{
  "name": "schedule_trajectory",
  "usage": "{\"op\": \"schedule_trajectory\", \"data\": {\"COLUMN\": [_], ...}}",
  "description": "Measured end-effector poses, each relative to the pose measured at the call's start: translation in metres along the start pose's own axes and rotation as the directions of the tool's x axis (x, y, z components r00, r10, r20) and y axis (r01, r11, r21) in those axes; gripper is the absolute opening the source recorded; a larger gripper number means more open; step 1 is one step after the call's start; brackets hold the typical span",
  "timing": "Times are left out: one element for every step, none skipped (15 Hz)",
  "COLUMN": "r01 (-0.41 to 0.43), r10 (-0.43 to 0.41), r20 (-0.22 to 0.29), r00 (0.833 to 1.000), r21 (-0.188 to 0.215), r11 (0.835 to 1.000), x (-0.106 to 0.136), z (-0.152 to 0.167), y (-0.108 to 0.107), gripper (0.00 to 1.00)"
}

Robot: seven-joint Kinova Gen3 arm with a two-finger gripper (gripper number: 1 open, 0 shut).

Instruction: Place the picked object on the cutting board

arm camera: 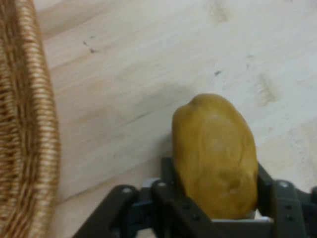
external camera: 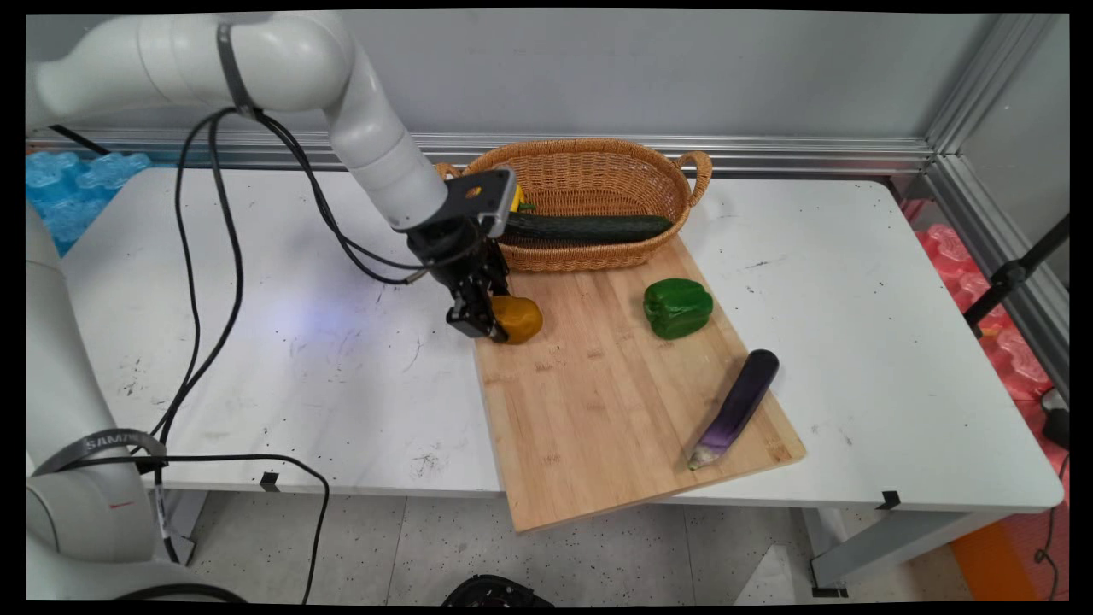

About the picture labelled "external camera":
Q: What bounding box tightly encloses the grey table leg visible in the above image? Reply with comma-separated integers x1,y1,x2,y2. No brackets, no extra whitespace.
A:
801,507,1010,599

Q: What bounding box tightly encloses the grey printed velcro strap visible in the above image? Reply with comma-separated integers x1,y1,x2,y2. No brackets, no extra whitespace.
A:
32,428,168,477

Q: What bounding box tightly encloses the woven wicker basket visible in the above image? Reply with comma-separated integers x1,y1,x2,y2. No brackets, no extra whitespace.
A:
435,138,714,273

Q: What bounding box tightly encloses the green bell pepper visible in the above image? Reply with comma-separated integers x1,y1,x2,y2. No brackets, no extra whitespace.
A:
643,278,715,341

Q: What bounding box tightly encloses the bamboo cutting board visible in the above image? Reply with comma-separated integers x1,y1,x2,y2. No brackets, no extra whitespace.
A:
461,237,807,535

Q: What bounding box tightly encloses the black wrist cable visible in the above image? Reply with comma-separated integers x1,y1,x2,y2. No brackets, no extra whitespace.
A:
252,111,428,287

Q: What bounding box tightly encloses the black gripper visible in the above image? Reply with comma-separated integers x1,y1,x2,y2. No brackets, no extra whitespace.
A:
406,214,513,342

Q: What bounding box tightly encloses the dark plain arm strap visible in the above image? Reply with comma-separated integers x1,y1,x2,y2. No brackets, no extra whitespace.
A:
215,22,262,118

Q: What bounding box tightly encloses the angled aluminium frame rail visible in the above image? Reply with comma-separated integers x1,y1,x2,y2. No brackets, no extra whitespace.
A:
924,13,1070,402

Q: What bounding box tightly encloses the small black device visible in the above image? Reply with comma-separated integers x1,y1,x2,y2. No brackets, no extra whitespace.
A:
1040,389,1070,452

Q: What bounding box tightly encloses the red bubble foam sheet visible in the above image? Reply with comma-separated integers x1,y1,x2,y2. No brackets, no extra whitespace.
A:
901,198,1070,505

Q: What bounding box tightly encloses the horizontal aluminium frame rail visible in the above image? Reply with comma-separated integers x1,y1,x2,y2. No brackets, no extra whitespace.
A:
26,128,936,178

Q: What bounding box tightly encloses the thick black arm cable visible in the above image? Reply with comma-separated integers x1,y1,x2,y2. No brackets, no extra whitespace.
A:
128,107,248,566

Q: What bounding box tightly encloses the thin black floor cable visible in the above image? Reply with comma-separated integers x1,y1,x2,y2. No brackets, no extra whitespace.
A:
1032,451,1070,600

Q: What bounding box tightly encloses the dark green cucumber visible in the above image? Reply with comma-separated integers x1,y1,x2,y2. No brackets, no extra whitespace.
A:
500,213,675,243

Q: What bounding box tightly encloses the blue bubble foam sheet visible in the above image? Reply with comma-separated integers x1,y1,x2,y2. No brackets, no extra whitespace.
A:
26,150,153,257

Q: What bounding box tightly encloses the thin black looped cable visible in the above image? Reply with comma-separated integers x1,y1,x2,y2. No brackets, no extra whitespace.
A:
51,451,332,604

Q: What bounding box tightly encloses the brown yellow potato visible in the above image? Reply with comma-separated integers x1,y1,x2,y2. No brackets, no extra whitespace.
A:
489,295,544,345

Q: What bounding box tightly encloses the round black floor object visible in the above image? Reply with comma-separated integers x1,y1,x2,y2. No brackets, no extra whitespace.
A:
441,574,556,607

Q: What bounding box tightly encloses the purple eggplant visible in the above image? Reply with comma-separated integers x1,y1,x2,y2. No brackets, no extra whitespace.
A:
687,348,780,472

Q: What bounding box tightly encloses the black tripod stand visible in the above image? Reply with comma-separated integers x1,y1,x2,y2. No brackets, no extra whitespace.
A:
963,214,1070,339

